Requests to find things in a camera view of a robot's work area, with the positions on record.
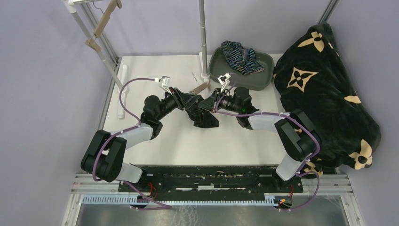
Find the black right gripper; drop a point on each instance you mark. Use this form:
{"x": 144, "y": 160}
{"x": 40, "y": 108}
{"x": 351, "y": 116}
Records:
{"x": 220, "y": 94}

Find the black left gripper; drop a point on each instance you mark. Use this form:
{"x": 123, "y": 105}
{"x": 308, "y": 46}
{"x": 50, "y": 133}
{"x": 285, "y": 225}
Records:
{"x": 183, "y": 100}

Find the black striped underwear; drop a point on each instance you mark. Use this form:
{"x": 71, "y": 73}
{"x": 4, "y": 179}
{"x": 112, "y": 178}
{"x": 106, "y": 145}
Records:
{"x": 202, "y": 118}

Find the wooden clip hanger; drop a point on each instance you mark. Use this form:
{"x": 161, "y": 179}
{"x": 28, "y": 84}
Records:
{"x": 199, "y": 88}

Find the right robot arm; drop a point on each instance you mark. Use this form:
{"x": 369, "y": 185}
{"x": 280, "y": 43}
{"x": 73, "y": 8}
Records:
{"x": 295, "y": 130}

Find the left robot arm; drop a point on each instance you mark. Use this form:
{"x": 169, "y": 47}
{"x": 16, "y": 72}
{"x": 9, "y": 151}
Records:
{"x": 105, "y": 153}

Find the blue striped underwear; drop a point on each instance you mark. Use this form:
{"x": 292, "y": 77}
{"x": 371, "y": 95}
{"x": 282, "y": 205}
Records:
{"x": 241, "y": 59}

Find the left hanging wooden hanger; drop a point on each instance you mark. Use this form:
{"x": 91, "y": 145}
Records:
{"x": 103, "y": 25}

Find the centre rack pole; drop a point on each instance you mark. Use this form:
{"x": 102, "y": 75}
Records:
{"x": 202, "y": 26}

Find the rack pole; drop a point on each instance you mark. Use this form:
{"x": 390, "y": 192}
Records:
{"x": 73, "y": 11}
{"x": 202, "y": 26}

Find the green plastic tray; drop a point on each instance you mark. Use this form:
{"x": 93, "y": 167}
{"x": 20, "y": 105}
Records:
{"x": 257, "y": 81}

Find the black floral blanket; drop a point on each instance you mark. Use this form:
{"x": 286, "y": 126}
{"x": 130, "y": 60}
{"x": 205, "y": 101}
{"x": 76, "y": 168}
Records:
{"x": 310, "y": 76}

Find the left rack pole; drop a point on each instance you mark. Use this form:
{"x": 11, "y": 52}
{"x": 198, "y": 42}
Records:
{"x": 73, "y": 11}

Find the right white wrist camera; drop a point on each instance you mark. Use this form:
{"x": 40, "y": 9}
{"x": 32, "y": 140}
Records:
{"x": 224, "y": 80}

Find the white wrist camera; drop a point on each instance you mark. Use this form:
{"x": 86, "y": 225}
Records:
{"x": 163, "y": 83}
{"x": 224, "y": 80}

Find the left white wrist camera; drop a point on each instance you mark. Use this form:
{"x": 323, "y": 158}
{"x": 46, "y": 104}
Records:
{"x": 163, "y": 83}

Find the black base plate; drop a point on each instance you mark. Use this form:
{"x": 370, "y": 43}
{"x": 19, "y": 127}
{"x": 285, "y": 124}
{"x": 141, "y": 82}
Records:
{"x": 214, "y": 183}

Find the white cable duct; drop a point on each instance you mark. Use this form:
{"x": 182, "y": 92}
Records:
{"x": 136, "y": 200}

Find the aluminium frame rails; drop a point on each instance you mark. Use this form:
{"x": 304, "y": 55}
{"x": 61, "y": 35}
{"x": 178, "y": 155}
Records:
{"x": 334, "y": 205}

